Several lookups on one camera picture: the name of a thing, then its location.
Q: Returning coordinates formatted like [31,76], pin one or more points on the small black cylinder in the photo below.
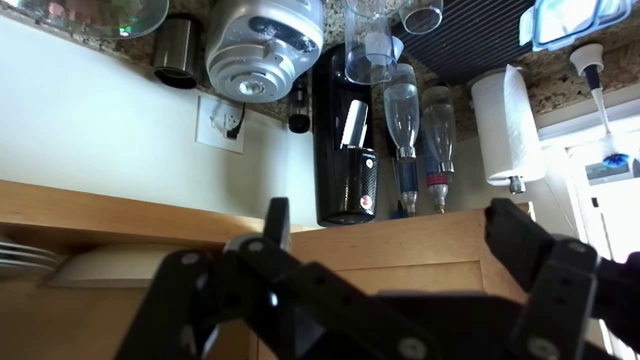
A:
[299,106]

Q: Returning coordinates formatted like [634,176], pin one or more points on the white dish brush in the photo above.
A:
[597,87]

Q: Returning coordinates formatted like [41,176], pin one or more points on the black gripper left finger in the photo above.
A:
[187,301]

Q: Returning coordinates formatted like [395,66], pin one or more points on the wooden wall cabinet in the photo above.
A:
[101,213]

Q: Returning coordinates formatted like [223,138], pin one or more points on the plastic container with blue lid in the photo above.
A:
[572,20]

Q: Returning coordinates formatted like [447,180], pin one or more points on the clear bottle with red label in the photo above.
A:
[438,133]

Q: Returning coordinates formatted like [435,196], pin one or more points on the clear bottle with blue label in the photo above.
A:
[402,121]

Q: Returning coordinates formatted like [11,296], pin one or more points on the black ribbed drying mat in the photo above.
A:
[473,40]

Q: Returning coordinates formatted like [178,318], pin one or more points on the white wall outlet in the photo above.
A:
[207,126]

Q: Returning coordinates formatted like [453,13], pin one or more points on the stack of plates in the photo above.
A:
[22,261]

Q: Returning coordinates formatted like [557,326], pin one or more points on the clear glass fruit bowl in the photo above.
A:
[93,17]

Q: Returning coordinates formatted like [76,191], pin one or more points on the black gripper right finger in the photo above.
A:
[560,293]

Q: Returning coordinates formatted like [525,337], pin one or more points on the white ceramic bowl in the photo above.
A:
[106,266]

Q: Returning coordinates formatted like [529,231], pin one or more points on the clear drinking glass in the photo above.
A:
[420,17]

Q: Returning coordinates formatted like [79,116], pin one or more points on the dark metal cup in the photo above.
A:
[176,53]

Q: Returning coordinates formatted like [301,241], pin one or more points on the white paper towel roll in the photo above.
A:
[506,126]

